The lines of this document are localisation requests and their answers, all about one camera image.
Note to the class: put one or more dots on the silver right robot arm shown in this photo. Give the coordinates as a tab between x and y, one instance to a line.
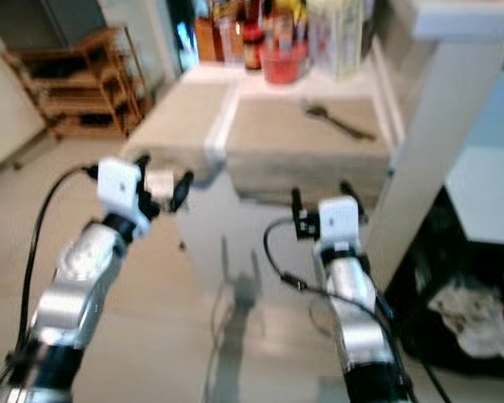
353	294

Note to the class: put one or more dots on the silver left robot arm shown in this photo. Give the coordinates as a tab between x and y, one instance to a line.
71	285

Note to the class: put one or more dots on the wooden shoe rack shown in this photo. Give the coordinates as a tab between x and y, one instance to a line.
84	101

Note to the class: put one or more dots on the metal spoon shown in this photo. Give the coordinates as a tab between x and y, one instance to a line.
315	110

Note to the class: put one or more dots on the black bag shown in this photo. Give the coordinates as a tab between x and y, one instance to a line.
454	243

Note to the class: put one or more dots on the orange cardboard box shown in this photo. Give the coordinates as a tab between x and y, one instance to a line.
206	40

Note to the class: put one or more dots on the red translucent cup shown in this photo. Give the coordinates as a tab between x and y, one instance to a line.
284	65

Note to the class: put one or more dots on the white cabinet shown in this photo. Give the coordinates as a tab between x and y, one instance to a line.
4	101

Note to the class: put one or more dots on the dark sauce bottle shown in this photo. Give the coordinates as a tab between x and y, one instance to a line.
252	52

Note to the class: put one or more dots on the dark grey cabinet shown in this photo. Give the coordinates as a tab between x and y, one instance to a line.
50	21

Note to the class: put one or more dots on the white crumpled cloth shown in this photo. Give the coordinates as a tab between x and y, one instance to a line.
470	319

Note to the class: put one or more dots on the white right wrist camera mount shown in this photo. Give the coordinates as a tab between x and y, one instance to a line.
338	218

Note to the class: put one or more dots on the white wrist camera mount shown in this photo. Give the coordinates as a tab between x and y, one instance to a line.
118	186
338	218

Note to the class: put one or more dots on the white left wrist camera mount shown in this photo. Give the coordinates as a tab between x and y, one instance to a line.
118	186

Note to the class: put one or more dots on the white support post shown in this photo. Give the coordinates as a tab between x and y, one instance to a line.
428	143

